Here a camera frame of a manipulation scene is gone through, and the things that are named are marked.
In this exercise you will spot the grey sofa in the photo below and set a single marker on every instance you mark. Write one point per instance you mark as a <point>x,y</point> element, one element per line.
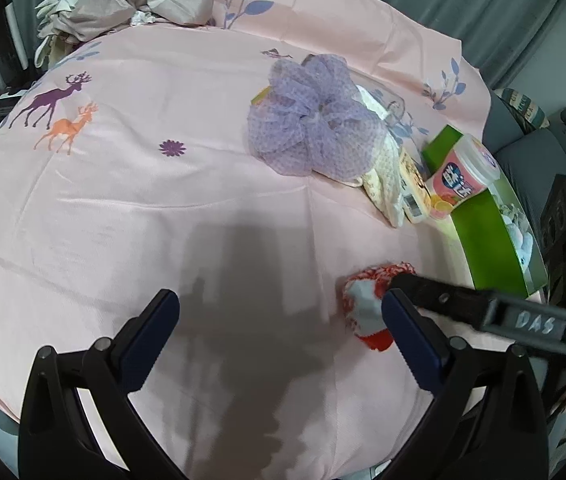
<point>528,170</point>

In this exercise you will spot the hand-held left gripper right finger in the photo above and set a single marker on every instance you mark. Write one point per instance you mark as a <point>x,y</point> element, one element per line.
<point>413,345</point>

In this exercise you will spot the striped cushion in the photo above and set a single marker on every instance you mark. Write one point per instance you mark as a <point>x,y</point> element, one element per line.
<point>523,107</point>

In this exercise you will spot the crumpled beige cloth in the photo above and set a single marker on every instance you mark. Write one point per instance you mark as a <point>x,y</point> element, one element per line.
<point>113,5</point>

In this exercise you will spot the clear glass jar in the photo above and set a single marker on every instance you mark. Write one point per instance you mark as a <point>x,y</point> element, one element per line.
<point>388,105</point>

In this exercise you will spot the cream knitted cloth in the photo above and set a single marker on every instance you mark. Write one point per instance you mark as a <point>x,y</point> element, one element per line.
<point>385,180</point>

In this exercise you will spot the green cardboard box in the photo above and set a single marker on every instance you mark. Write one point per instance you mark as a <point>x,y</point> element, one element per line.
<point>483,240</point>

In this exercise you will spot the purple mesh scrunchie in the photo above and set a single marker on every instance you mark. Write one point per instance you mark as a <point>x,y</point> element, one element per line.
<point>313,120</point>

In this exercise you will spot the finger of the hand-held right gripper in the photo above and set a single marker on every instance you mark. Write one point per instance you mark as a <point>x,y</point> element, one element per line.
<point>443,300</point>

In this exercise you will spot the pink gum canister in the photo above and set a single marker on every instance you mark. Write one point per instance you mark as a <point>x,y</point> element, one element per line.
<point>463,175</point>

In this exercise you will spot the red white knitted sock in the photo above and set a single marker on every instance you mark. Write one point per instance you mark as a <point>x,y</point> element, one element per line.
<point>363,305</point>

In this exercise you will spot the pink printed bedsheet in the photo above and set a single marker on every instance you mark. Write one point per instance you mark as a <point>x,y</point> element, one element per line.
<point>113,185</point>

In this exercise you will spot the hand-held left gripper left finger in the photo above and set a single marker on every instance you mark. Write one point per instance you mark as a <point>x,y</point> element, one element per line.
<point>150,340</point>

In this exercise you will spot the white lace trim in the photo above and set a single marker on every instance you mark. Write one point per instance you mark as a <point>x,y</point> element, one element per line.
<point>142,17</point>

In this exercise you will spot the cream tissue pack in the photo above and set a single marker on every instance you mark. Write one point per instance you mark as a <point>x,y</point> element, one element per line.
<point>413,190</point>

